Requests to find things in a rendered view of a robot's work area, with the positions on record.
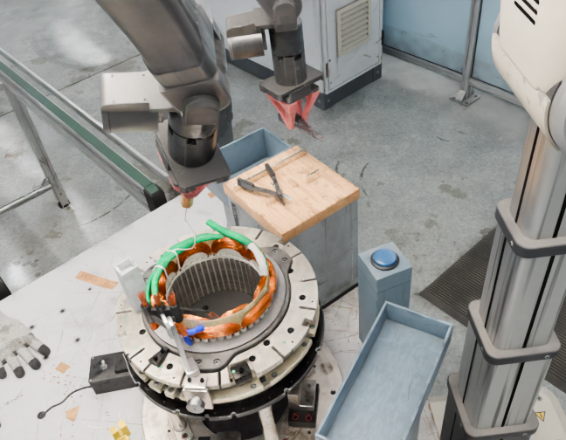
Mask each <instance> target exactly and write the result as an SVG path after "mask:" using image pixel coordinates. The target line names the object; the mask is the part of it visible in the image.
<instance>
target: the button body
mask: <svg viewBox="0 0 566 440"><path fill-rule="evenodd" d="M383 248H385V249H390V250H393V251H394V252H395V253H396V254H397V255H398V256H399V264H398V266H397V267H396V268H394V269H392V270H389V271H381V270H378V269H377V268H375V267H374V266H373V265H372V264H371V262H370V257H371V255H372V253H373V252H374V251H377V250H379V249H383ZM411 275H412V266H411V264H410V263H409V261H408V260H407V259H406V258H405V256H404V255H403V254H402V252H401V251H400V250H399V249H398V248H397V247H396V246H395V244H394V243H393V242H390V243H387V244H383V245H381V246H378V247H376V248H373V249H371V250H368V251H364V252H362V253H359V254H358V305H359V339H360V341H361V342H362V344H363V343H364V341H365V339H366V337H367V335H368V333H369V331H370V329H371V328H372V326H373V324H374V322H375V320H376V317H377V316H378V314H379V313H380V311H381V309H382V307H383V304H384V303H385V301H388V302H390V303H393V304H396V305H399V306H403V307H406V308H408V309H409V307H410V295H411Z"/></svg>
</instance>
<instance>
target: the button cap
mask: <svg viewBox="0 0 566 440"><path fill-rule="evenodd" d="M373 260H374V263H375V264H376V265H378V266H381V267H390V266H393V265H394V264H395V263H396V261H397V255H396V253H395V252H394V251H393V250H390V249H385V248H383V249H379V250H377V251H376V252H375V253H374V256H373Z"/></svg>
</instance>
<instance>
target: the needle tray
mask: <svg viewBox="0 0 566 440"><path fill-rule="evenodd" d="M452 328H453V324H452V323H449V322H446V321H443V320H439V319H436V318H433V317H431V316H429V315H426V314H423V313H419V312H416V311H413V310H411V309H408V308H406V307H403V306H399V305H396V304H393V303H390V302H388V301H385V303H384V304H383V307H382V309H381V311H380V313H379V314H378V316H377V317H376V320H375V322H374V324H373V326H372V328H371V329H370V331H369V333H368V335H367V337H366V339H365V341H364V343H363V344H362V346H361V348H360V350H359V352H358V354H357V356H356V358H355V360H354V362H353V363H352V365H351V367H350V369H349V371H348V373H347V375H346V377H345V378H344V380H343V382H342V385H341V386H340V388H339V390H338V392H337V393H336V395H335V398H334V400H333V401H332V403H331V405H330V407H329V409H328V411H327V413H326V415H325V416H324V418H323V420H322V422H321V424H320V426H319V428H318V430H317V431H316V433H315V440H418V430H419V423H420V416H421V413H422V410H423V408H424V405H425V403H426V400H427V398H428V395H429V394H430V391H431V387H432V385H433V383H434V381H435V379H436V376H437V374H438V371H439V368H440V366H441V363H442V361H443V359H444V357H445V353H446V351H447V348H448V347H449V344H450V342H451V337H452Z"/></svg>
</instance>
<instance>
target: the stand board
mask: <svg viewBox="0 0 566 440"><path fill-rule="evenodd" d="M300 150H302V148H300V147H298V146H297V145H296V146H294V147H292V148H289V149H288V150H287V151H285V152H283V153H281V154H279V155H276V156H274V157H273V158H272V159H270V160H268V161H266V162H263V163H261V164H259V165H258V166H256V167H254V168H252V169H250V170H248V171H246V172H244V173H243V174H241V175H238V176H236V177H235V178H233V179H231V180H230V181H228V182H225V183H223V186H224V192H225V194H226V195H227V196H229V197H230V198H231V199H232V200H233V201H234V202H235V203H237V204H238V205H239V206H240V207H241V208H242V209H243V210H245V211H246V212H247V213H248V214H249V215H250V216H252V217H253V218H254V219H255V220H256V221H257V222H258V223H260V224H261V225H262V226H263V227H264V228H265V229H266V230H268V231H269V232H271V233H272V234H275V235H277V236H279V237H282V239H283V242H282V243H285V242H287V241H288V240H290V239H292V238H293V237H296V236H297V235H299V234H301V232H303V231H305V230H307V229H309V228H310V227H312V226H314V225H315V224H317V223H319V222H320V221H322V220H323V219H325V218H327V217H329V216H331V215H332V214H334V213H335V212H336V211H338V210H340V209H342V208H343V207H345V206H347V205H348V204H350V203H352V202H354V201H355V200H356V199H358V198H360V189H359V188H358V187H356V186H355V185H354V184H353V183H351V182H349V181H348V180H347V179H345V178H344V177H342V176H341V175H339V174H337V173H336V172H335V171H334V170H332V169H331V168H329V167H328V166H326V165H325V164H323V163H322V162H320V161H319V160H317V159H316V158H314V157H313V156H311V155H310V154H309V153H308V152H307V154H306V155H303V156H302V157H300V158H298V159H297V160H295V161H293V162H290V163H288V164H287V165H286V166H284V167H282V168H279V169H277V170H275V171H274V173H275V175H276V178H277V181H278V184H279V186H280V189H282V190H283V193H284V194H286V195H288V196H290V197H292V198H293V201H292V200H290V199H287V198H285V197H284V198H282V200H283V202H284V203H285V205H283V204H282V203H281V202H280V201H277V202H276V203H273V204H270V201H269V196H270V195H267V194H264V193H260V192H258V191H253V192H251V191H250V190H248V189H244V188H242V189H240V190H238V191H237V192H236V191H235V190H234V185H235V184H237V183H238V182H237V179H238V178H239V177H240V178H242V179H247V178H248V177H250V176H252V175H255V174H257V173H258V172H260V171H262V170H263V169H265V163H269V165H270V166H272V165H273V164H275V163H277V162H279V161H281V160H283V159H285V158H287V157H288V156H290V155H292V154H294V153H296V152H298V151H300ZM316 169H319V170H320V177H319V178H318V179H316V180H314V181H312V182H311V183H307V177H306V175H308V174H310V173H312V172H314V171H315V170H316ZM270 182H271V183H273V180H272V179H271V177H270V176H269V175H266V176H264V177H262V178H261V179H259V180H257V181H256V182H253V183H254V186H258V187H261V188H264V189H269V190H273V191H276V189H275V187H274V186H273V185H272V184H271V183H270Z"/></svg>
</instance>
